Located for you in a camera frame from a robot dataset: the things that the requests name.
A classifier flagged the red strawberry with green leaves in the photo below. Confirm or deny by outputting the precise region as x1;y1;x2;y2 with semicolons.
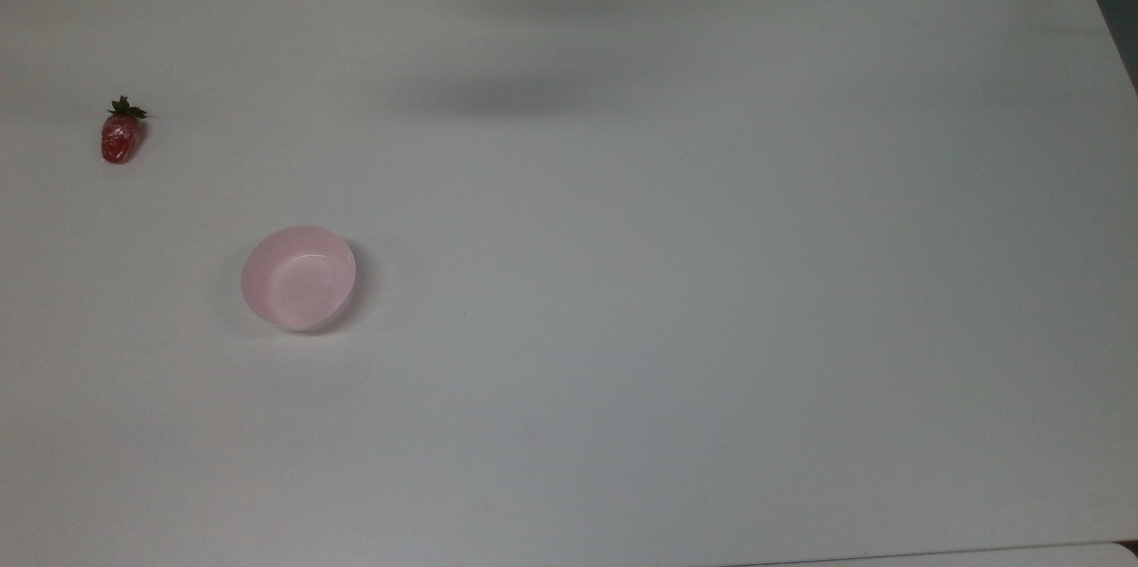
100;95;149;165

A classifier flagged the pink bowl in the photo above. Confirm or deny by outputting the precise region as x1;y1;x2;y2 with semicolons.
240;225;357;333

